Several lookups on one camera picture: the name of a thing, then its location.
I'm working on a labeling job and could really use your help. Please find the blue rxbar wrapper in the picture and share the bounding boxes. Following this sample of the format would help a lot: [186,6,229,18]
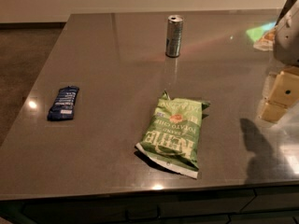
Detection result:
[47,86,79,121]

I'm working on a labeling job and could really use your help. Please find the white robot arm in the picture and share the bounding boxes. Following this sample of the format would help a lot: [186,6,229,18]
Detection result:
[258,0,299,123]

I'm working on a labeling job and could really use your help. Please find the snack bag at table edge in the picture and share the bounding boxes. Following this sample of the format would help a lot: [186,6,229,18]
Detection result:
[253,28,276,51]

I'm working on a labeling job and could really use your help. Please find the silver redbull can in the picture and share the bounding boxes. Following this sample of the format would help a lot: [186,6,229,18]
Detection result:
[165,15,184,58]

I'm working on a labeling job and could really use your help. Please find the green kettle chips bag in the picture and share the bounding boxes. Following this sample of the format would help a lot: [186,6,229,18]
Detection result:
[135,91,210,179]

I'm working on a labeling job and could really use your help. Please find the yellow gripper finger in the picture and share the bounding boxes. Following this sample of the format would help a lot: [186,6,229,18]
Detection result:
[258,66,299,123]

